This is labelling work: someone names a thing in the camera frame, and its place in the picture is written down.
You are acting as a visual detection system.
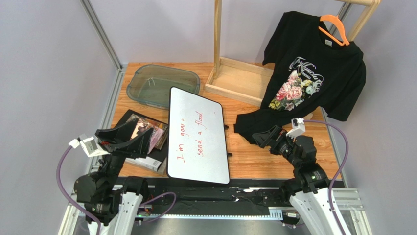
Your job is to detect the whiteboard with red writing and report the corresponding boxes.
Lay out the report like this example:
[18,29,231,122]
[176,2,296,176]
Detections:
[166,87,230,185]

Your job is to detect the black white book stack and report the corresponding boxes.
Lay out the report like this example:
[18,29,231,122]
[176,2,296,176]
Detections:
[116,109,169,174]

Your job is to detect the wooden clothes rack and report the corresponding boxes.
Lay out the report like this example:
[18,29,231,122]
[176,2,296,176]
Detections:
[205,0,379,111]

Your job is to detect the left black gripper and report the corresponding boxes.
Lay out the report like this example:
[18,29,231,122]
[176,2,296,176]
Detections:
[95,117,153,189]

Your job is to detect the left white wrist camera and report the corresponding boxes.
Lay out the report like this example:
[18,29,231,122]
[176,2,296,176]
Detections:
[69,134,110,158]

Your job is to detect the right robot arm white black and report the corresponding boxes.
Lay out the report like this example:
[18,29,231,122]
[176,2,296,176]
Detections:
[252,118,350,235]

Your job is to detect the orange plastic hanger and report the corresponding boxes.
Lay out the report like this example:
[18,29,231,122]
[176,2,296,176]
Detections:
[318,14,350,47]

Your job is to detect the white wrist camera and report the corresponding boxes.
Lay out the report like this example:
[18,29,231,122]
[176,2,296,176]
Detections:
[69,134,110,158]
[286,118,306,139]

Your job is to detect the black floral t shirt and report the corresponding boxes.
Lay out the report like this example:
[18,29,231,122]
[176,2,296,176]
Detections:
[234,11,366,144]

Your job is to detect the illustrated book on top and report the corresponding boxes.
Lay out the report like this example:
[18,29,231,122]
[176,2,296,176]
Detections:
[126,113,169,154]

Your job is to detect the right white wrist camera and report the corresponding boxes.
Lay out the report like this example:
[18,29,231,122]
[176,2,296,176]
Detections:
[286,118,306,139]

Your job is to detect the grey transparent plastic bin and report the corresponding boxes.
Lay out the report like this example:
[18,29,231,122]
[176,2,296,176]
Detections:
[126,64,201,109]

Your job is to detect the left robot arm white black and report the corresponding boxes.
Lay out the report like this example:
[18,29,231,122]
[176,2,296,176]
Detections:
[74,118,153,235]

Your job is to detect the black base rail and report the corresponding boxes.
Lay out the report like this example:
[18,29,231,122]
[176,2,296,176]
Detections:
[147,178,293,216]

